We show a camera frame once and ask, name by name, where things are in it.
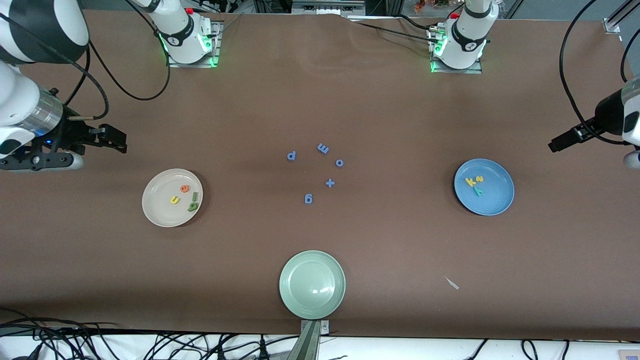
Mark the blue plate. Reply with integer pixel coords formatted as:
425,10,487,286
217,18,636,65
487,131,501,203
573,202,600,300
453,158,515,217

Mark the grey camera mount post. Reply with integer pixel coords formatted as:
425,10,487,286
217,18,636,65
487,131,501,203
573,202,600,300
286,320,331,360

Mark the grey metal box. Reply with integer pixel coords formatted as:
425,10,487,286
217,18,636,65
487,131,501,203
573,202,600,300
291,0,367,16

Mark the black base cable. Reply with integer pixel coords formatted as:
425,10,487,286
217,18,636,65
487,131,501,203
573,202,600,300
347,14,441,46

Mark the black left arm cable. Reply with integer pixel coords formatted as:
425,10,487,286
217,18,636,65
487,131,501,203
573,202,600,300
559,0,640,146

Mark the pale green plate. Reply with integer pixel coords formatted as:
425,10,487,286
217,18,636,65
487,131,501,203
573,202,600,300
279,250,347,320

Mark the brown table cover sheet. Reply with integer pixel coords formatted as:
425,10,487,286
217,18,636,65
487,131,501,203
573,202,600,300
0,7,640,343

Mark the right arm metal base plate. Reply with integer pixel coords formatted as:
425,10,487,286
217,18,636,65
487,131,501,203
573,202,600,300
165,20,221,69

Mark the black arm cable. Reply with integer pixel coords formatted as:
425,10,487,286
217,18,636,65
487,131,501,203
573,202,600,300
0,0,172,121
559,0,640,146

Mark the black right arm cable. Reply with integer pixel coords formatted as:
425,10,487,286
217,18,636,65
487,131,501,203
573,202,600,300
0,0,172,121

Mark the aluminium frame rail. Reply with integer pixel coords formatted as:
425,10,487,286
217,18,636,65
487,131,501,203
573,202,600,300
602,0,640,35

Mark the black cable tangle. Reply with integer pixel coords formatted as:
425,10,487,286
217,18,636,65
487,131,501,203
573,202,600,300
0,306,301,360

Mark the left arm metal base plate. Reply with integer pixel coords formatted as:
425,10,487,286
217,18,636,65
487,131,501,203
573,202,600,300
430,25,483,76

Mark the pale beige plate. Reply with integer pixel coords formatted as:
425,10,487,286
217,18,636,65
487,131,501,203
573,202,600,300
141,168,204,228

